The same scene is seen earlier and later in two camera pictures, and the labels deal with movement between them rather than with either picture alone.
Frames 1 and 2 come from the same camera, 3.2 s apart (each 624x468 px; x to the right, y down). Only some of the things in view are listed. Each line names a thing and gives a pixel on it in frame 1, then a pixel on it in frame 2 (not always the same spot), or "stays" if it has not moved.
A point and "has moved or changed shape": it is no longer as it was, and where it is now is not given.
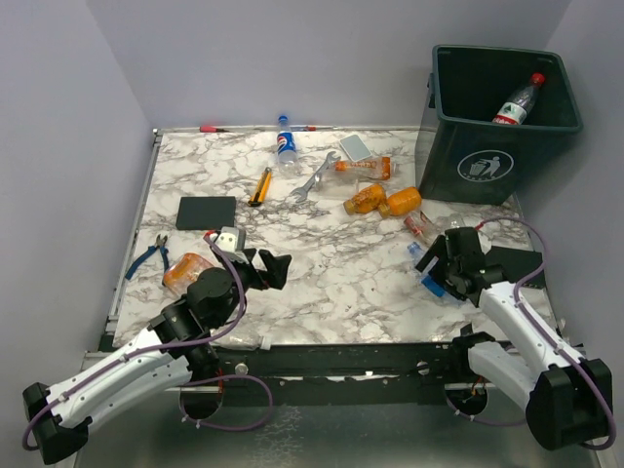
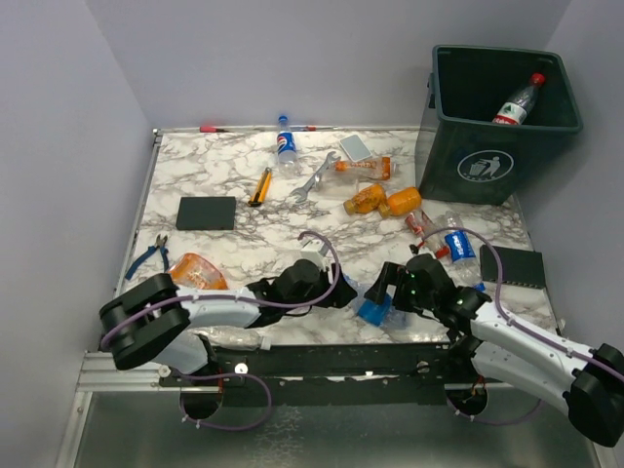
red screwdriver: (210, 129) stays
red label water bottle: (514, 110) stays
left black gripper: (277, 267) -> (342, 292)
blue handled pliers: (159, 245) stays
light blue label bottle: (415, 253) has moved or changed shape
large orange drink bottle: (184, 270) stays
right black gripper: (440, 248) -> (396, 274)
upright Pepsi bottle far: (287, 148) stays
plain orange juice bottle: (406, 201) stays
